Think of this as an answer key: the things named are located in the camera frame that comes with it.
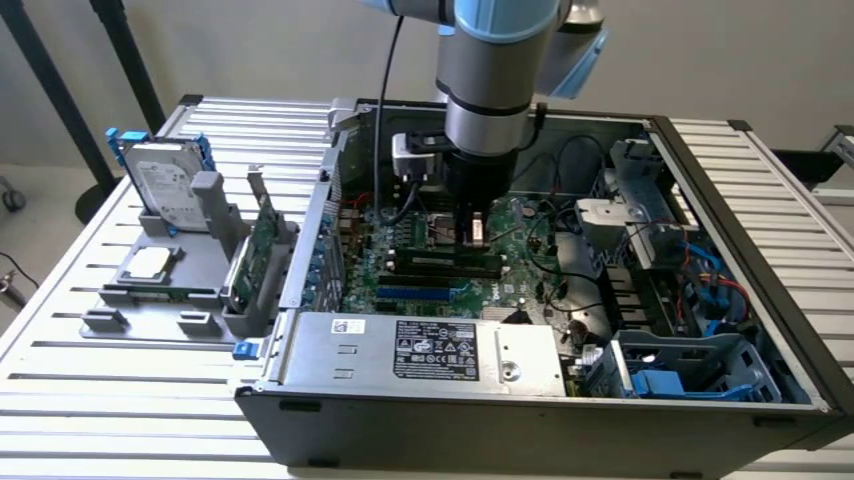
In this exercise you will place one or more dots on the green graphics card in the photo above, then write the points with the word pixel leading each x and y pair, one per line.
pixel 256 250

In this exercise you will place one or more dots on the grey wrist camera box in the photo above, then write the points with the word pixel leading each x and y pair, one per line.
pixel 408 160

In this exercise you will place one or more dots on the silver hard disk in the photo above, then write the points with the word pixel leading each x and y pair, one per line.
pixel 160 185

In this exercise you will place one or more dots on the grey parts rack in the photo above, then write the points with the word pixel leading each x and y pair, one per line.
pixel 200 260

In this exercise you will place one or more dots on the green RAM stick on rack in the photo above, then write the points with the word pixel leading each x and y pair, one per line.
pixel 160 294

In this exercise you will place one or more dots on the CPU socket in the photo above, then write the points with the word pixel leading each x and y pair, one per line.
pixel 441 230

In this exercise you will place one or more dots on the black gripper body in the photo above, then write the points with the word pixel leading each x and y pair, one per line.
pixel 481 175

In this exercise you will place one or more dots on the silver power supply unit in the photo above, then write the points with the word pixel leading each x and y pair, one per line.
pixel 373 360

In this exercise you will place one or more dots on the grey caster wheel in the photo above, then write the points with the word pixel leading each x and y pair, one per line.
pixel 13 197

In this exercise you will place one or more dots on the blue case latch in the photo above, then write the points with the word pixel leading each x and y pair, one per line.
pixel 244 349

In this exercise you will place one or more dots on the green motherboard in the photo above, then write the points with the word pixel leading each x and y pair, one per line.
pixel 493 295

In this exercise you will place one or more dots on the silver CPU chip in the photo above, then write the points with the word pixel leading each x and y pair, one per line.
pixel 149 261

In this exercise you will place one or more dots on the black expansion slot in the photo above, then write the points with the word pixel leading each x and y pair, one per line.
pixel 413 281

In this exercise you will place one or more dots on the grey metal drive cage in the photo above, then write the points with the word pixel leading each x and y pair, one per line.
pixel 634 210

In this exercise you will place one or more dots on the grey disk bay, blue latch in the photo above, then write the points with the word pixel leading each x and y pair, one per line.
pixel 707 360

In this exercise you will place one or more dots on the blue disk carrier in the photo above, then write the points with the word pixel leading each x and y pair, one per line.
pixel 133 136

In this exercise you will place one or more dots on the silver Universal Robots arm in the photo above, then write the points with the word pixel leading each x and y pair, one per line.
pixel 489 75

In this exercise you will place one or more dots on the black stand pole with base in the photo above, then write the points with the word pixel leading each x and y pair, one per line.
pixel 53 85

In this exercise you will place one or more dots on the RAM stick in motherboard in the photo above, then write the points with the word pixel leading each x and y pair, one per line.
pixel 427 260

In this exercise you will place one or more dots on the black open PC case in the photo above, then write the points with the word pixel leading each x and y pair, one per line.
pixel 533 430

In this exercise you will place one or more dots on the blue expansion slot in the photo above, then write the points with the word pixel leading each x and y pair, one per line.
pixel 409 294

